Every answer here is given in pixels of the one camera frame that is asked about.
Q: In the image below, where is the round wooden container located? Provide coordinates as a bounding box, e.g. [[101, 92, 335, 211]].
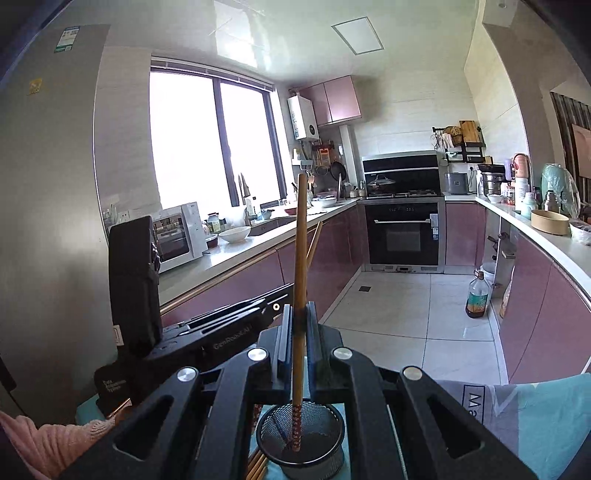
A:
[[531, 210, 571, 235]]

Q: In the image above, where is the striped curtain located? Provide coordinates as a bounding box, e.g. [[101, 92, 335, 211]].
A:
[[549, 91, 591, 188]]

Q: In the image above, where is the teal and grey tablecloth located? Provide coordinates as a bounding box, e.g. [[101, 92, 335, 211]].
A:
[[76, 373, 591, 480]]

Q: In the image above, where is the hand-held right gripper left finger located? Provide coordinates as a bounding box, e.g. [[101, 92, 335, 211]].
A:
[[60, 305, 296, 480]]

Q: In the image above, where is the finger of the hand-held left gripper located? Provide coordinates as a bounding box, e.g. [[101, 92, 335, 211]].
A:
[[178, 299, 285, 339], [159, 282, 296, 329]]

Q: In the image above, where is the white countertop oven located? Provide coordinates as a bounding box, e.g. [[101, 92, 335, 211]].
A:
[[150, 202, 208, 274]]

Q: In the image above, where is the pink lower cabinets curved run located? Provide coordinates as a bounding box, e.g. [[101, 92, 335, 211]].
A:
[[499, 226, 591, 385]]

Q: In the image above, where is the white water heater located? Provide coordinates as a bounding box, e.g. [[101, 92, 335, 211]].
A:
[[287, 95, 320, 140]]

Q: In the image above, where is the pink upper cabinet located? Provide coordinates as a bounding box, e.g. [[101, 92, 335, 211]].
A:
[[300, 75, 362, 127]]

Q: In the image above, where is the black range hood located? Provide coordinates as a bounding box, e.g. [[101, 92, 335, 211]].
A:
[[361, 151, 441, 184]]

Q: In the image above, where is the dark pot with lid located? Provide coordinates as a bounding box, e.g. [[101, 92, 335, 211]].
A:
[[367, 174, 398, 193]]

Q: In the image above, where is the ceiling light panel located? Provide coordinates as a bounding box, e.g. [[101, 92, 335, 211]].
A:
[[331, 17, 385, 55]]

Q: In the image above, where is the green plastic bag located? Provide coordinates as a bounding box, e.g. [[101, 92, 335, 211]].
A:
[[541, 163, 581, 217]]

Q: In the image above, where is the black built-in oven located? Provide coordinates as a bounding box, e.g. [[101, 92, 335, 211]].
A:
[[364, 202, 446, 273]]

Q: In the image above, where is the black mesh utensil holder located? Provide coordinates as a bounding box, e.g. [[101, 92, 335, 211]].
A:
[[255, 401, 347, 480]]

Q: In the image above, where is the white bowl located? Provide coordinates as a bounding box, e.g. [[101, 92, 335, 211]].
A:
[[218, 226, 252, 244]]

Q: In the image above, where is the black wall rack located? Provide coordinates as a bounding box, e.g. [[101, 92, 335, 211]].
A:
[[433, 121, 485, 165]]

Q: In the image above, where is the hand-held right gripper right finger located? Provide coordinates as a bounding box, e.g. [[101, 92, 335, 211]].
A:
[[305, 302, 539, 480]]

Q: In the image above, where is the pink lower cabinets long run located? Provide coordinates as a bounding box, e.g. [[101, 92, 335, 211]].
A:
[[159, 203, 366, 329]]

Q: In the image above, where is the steel steamer pot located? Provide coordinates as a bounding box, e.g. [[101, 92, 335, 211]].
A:
[[477, 164, 505, 197]]

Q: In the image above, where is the cooking oil bottle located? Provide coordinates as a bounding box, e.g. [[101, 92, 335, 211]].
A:
[[465, 271, 489, 319]]

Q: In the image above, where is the gas stove top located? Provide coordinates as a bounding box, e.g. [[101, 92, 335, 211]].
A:
[[367, 188, 444, 200]]

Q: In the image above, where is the pink narrow lower cabinet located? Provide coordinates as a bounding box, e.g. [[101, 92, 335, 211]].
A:
[[444, 203, 487, 273]]

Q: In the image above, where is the grey refrigerator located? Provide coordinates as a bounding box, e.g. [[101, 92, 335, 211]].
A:
[[0, 23, 114, 425]]

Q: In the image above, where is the bundle of wooden chopsticks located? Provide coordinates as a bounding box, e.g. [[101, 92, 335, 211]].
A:
[[247, 402, 269, 480]]

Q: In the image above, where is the kitchen window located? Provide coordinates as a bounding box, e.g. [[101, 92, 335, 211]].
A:
[[148, 58, 296, 209]]

